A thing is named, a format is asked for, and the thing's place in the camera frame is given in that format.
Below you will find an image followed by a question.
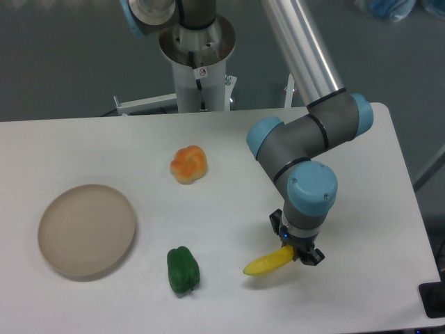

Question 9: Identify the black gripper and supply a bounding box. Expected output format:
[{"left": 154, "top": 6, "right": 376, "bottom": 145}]
[{"left": 269, "top": 209, "right": 325, "bottom": 266}]

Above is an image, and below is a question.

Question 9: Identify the yellow banana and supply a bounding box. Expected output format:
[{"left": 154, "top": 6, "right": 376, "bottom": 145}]
[{"left": 243, "top": 245, "right": 294, "bottom": 276}]

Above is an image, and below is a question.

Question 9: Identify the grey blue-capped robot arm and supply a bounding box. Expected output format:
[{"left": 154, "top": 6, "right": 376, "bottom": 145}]
[{"left": 121, "top": 1, "right": 373, "bottom": 266}]

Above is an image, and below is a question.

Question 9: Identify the green bell pepper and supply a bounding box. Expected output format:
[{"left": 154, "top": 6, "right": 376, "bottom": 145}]
[{"left": 167, "top": 246, "right": 200, "bottom": 295}]

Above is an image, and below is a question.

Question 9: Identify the orange swirl bread roll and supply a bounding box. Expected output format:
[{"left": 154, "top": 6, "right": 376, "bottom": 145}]
[{"left": 170, "top": 145, "right": 208, "bottom": 184}]

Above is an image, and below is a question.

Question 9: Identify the black device at table edge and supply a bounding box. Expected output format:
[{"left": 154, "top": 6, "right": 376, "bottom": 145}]
[{"left": 419, "top": 282, "right": 444, "bottom": 319}]

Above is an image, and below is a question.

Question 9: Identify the beige round plate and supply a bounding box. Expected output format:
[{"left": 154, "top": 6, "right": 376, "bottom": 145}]
[{"left": 38, "top": 184, "right": 137, "bottom": 281}]

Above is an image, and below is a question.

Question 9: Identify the blue plastic bag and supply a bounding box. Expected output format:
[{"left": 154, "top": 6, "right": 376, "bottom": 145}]
[{"left": 353, "top": 0, "right": 444, "bottom": 23}]

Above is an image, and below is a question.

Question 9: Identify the white metal mounting bracket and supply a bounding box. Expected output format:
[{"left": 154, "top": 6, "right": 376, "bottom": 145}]
[{"left": 113, "top": 93, "right": 177, "bottom": 116}]

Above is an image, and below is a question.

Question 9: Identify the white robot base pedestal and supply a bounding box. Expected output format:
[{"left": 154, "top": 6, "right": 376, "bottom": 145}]
[{"left": 159, "top": 15, "right": 236, "bottom": 113}]

